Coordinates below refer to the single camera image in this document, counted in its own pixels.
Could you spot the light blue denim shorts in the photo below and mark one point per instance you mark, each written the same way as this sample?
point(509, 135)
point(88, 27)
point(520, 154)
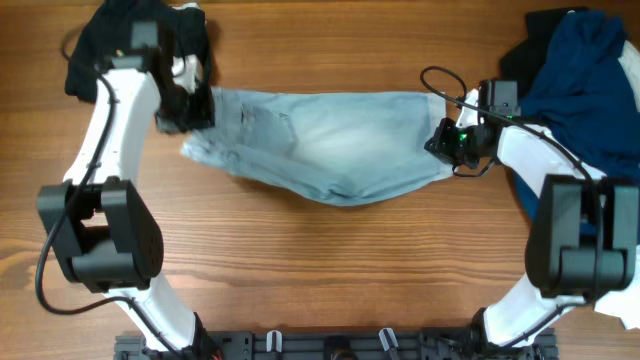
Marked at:
point(341, 149)

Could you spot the navy blue garment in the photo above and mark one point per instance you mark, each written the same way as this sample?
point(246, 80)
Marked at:
point(584, 95)

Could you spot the folded black garment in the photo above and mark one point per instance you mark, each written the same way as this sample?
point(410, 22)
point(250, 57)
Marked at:
point(110, 30)

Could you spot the white garment in pile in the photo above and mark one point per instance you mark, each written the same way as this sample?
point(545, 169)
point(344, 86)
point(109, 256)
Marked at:
point(624, 304)

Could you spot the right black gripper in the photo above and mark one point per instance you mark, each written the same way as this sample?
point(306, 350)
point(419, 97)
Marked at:
point(442, 143)

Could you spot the black garment in pile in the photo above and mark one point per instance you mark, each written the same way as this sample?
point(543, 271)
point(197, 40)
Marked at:
point(522, 63)

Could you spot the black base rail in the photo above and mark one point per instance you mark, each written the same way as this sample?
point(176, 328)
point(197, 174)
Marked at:
point(427, 344)

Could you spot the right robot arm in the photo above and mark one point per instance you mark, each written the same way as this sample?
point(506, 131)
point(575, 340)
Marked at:
point(582, 242)

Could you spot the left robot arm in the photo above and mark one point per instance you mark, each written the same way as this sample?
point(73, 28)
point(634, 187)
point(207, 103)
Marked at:
point(98, 227)

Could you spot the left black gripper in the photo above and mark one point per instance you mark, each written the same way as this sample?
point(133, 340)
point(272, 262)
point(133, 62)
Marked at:
point(207, 118)

